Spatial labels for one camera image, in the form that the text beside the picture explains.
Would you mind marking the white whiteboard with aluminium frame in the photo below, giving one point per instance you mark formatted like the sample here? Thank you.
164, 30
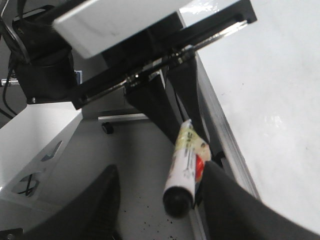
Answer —
265, 101

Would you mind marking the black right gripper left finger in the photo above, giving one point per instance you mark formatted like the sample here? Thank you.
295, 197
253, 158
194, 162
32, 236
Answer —
90, 216

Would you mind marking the white robot base with logo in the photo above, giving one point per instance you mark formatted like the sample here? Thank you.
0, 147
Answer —
31, 145

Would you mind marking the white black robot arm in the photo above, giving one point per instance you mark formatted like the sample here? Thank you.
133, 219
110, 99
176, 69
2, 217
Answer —
157, 65

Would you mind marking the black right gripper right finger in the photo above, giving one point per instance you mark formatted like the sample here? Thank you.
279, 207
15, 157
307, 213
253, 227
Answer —
233, 214

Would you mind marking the white taped whiteboard marker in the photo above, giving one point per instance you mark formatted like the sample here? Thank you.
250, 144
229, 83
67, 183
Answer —
191, 152

